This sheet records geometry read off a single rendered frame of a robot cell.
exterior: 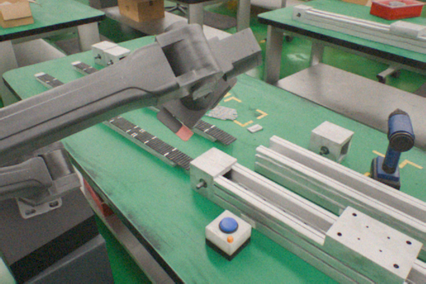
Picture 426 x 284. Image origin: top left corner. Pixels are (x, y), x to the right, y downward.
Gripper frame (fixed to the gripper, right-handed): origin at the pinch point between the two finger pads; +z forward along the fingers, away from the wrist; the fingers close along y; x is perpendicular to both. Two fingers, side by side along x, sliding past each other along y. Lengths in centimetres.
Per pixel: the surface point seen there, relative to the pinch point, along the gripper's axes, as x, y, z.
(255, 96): 4, 35, 83
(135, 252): 2, -49, 95
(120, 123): 33, -11, 59
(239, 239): -22.3, -14.1, 21.1
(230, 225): -18.9, -13.1, 21.2
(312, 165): -27, 15, 40
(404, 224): -50, 13, 22
